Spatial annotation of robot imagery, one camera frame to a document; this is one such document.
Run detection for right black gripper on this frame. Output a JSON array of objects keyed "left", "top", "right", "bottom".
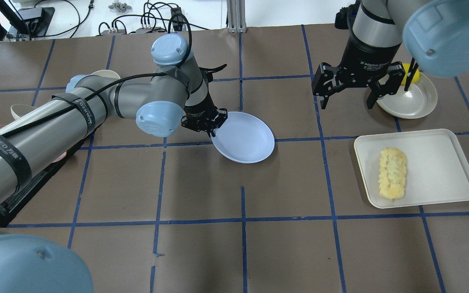
[{"left": 311, "top": 31, "right": 404, "bottom": 109}]

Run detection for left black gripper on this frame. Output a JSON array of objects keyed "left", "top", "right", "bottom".
[{"left": 181, "top": 100, "right": 228, "bottom": 138}]

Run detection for blue plate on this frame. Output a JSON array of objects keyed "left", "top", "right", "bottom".
[{"left": 211, "top": 112, "right": 275, "bottom": 164}]

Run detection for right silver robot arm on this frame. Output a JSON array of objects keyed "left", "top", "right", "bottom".
[{"left": 311, "top": 0, "right": 469, "bottom": 109}]

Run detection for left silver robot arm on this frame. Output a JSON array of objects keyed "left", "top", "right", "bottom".
[{"left": 0, "top": 33, "right": 228, "bottom": 293}]

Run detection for beige round plate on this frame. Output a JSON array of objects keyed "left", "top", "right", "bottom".
[{"left": 377, "top": 74, "right": 438, "bottom": 119}]

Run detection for cream plate in rack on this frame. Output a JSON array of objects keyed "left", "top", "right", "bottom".
[{"left": 11, "top": 104, "right": 37, "bottom": 120}]

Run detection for yellow ball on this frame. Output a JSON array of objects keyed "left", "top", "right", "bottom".
[{"left": 401, "top": 63, "right": 421, "bottom": 86}]

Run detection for white rectangular tray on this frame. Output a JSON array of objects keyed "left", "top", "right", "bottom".
[{"left": 354, "top": 129, "right": 469, "bottom": 208}]

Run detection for black power adapter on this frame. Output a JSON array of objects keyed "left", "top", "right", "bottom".
[{"left": 171, "top": 6, "right": 185, "bottom": 32}]

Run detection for beige bowl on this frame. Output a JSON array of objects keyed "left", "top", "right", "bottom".
[{"left": 91, "top": 69, "right": 121, "bottom": 79}]

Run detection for grey metal clips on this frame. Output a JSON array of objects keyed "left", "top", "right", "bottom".
[{"left": 108, "top": 0, "right": 132, "bottom": 13}]

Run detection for black monitor stand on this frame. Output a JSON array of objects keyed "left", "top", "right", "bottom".
[{"left": 0, "top": 0, "right": 55, "bottom": 39}]

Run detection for black dish rack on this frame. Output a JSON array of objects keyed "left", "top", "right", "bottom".
[{"left": 0, "top": 136, "right": 90, "bottom": 228}]

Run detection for aluminium frame post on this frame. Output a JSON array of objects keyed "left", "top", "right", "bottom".
[{"left": 226, "top": 0, "right": 246, "bottom": 33}]

